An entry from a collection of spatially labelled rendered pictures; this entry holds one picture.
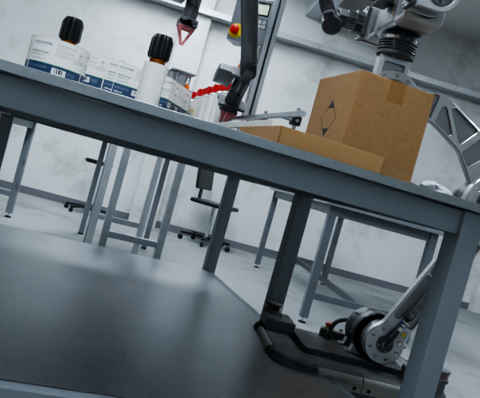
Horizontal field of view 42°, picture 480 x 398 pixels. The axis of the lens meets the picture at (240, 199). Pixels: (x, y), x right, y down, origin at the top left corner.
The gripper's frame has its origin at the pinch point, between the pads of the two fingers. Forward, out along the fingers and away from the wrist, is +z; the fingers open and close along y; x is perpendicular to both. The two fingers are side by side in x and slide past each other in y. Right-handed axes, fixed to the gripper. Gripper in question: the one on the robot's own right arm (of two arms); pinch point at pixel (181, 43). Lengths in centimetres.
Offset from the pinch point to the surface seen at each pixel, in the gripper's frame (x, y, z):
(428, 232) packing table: 198, -89, 39
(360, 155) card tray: 25, 118, 33
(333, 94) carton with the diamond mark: 36, 71, 13
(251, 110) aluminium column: 35.0, 0.5, 15.6
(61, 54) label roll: -41, 24, 22
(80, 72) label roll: -33.6, 20.5, 25.4
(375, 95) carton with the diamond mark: 41, 86, 12
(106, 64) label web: -23.9, -8.7, 16.2
